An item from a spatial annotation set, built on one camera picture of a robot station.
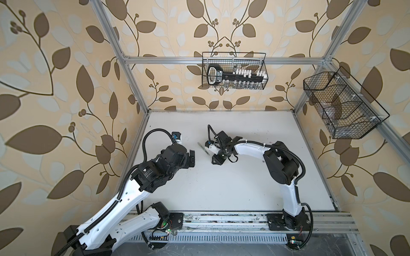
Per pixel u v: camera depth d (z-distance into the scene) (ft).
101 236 1.26
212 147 2.85
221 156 2.72
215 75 2.76
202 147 3.22
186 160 1.68
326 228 2.37
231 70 2.60
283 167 1.75
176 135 1.96
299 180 1.76
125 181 1.43
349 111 2.37
